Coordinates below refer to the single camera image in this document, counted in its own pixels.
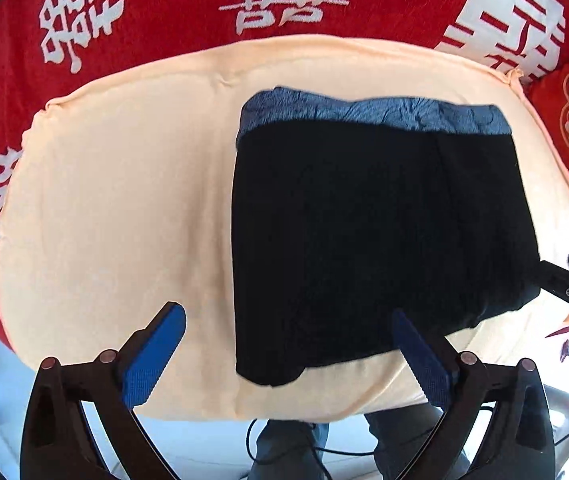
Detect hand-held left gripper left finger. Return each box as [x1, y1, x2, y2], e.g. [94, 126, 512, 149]
[18, 301, 188, 480]

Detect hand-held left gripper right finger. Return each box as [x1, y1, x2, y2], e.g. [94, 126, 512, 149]
[391, 308, 557, 480]

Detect black pants with blue waistband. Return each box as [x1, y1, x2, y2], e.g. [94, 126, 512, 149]
[232, 86, 545, 388]

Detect cream towel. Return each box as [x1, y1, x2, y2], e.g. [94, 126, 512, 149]
[0, 34, 569, 421]

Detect person's left leg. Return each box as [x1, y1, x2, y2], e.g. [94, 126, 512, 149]
[252, 412, 331, 480]

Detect red printed blanket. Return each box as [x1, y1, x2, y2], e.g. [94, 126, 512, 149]
[0, 0, 569, 356]

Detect black floor cable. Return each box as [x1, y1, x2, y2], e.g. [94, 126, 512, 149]
[245, 417, 380, 461]

